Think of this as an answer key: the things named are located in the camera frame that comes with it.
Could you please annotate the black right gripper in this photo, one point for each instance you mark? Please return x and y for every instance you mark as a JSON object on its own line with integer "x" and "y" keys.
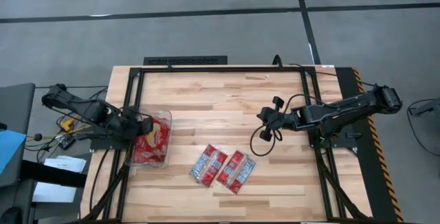
{"x": 280, "y": 117}

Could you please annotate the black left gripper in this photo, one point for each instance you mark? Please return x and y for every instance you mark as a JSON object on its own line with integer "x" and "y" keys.
{"x": 146, "y": 126}

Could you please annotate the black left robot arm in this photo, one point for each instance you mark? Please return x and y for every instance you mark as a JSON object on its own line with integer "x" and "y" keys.
{"x": 89, "y": 110}

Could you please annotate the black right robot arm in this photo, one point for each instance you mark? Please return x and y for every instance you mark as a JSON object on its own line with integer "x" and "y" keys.
{"x": 343, "y": 109}

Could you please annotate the clear plastic basket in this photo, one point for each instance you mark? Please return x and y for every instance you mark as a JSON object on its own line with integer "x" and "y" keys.
{"x": 161, "y": 114}

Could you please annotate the black floor grille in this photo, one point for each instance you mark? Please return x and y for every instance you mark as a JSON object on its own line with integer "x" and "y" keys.
{"x": 185, "y": 60}

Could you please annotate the black power adapter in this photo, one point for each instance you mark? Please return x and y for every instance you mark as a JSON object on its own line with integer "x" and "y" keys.
{"x": 67, "y": 143}

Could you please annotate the white paper sheet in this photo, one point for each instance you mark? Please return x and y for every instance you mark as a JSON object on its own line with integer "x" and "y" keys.
{"x": 65, "y": 164}
{"x": 55, "y": 193}

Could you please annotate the black bar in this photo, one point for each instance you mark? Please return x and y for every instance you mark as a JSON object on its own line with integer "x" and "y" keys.
{"x": 51, "y": 177}

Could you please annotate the black mat with hazard stripes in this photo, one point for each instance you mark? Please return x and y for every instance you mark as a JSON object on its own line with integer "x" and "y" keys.
{"x": 374, "y": 182}

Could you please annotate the grey chair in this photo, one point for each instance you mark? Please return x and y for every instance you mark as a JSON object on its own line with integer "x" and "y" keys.
{"x": 17, "y": 107}

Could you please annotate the blue folder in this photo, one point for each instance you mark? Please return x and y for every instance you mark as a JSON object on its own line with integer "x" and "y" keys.
{"x": 10, "y": 148}

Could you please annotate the grey stand base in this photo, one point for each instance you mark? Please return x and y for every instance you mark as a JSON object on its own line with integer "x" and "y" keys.
{"x": 428, "y": 107}

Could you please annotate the black round object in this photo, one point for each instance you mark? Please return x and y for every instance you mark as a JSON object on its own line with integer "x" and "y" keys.
{"x": 10, "y": 217}

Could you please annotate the black metal table frame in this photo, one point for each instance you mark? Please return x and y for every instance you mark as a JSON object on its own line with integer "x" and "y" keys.
{"x": 223, "y": 69}

